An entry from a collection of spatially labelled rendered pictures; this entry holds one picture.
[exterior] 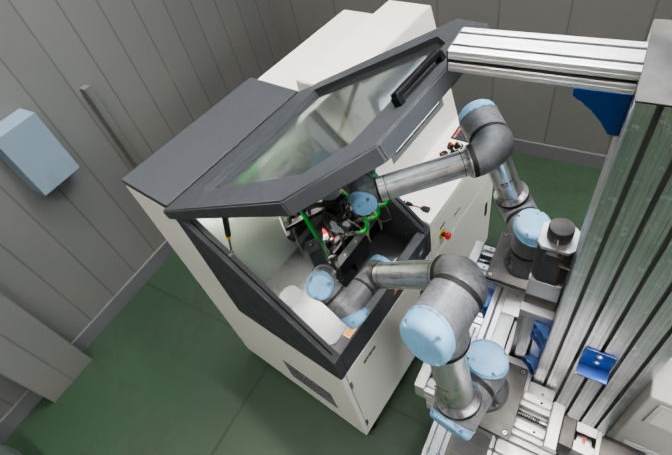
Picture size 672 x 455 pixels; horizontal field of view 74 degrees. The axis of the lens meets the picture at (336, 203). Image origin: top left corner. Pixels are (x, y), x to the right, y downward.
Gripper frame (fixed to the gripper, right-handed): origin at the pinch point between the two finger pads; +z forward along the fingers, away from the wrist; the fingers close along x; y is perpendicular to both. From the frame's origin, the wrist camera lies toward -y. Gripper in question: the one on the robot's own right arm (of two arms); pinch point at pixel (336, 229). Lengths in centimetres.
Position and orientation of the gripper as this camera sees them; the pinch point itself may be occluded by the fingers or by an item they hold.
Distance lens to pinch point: 162.1
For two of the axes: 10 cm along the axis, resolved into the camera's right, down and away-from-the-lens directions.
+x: 5.9, -6.6, 4.7
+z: 1.8, 6.7, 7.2
